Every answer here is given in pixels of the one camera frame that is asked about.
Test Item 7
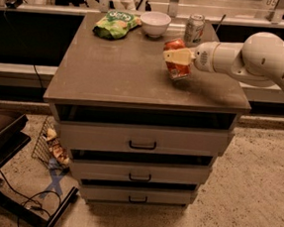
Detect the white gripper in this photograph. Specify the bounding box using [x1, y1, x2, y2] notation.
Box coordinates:
[163, 41, 219, 73]

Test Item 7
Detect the orange red soda can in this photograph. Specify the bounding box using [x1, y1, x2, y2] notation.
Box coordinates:
[163, 38, 191, 80]

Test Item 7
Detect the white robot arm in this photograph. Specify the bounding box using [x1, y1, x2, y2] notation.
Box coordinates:
[163, 32, 284, 92]

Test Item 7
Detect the green white soda can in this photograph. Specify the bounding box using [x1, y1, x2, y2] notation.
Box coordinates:
[183, 14, 205, 48]

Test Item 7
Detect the white ceramic bowl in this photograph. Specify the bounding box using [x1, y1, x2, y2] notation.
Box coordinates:
[141, 11, 171, 38]

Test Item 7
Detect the green chip bag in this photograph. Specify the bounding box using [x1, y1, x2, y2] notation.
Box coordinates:
[93, 10, 142, 40]

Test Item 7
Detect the grey drawer cabinet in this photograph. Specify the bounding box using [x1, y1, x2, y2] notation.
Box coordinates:
[45, 13, 250, 206]

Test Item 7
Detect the brown snack bag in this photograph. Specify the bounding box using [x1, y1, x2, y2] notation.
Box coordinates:
[47, 128, 69, 166]

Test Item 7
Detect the blue tape cross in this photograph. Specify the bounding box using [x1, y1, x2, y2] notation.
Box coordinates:
[41, 159, 68, 198]

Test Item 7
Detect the black metal stand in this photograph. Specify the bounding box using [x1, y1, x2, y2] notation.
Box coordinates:
[0, 109, 77, 227]

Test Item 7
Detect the top drawer black handle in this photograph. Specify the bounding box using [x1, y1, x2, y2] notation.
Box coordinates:
[129, 141, 157, 151]

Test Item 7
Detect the drawer black handle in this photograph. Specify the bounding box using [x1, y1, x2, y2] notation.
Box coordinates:
[128, 196, 147, 204]
[129, 173, 151, 182]
[129, 141, 157, 151]

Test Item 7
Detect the middle drawer black handle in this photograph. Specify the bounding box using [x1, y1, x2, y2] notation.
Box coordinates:
[129, 173, 151, 182]

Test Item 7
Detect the bottom drawer black handle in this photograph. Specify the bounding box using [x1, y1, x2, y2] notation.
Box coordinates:
[128, 196, 147, 204]

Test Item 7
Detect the wire mesh basket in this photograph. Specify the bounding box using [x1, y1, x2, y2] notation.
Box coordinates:
[31, 116, 58, 170]

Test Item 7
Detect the black floor cable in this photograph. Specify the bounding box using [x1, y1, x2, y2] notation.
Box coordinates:
[0, 169, 65, 227]

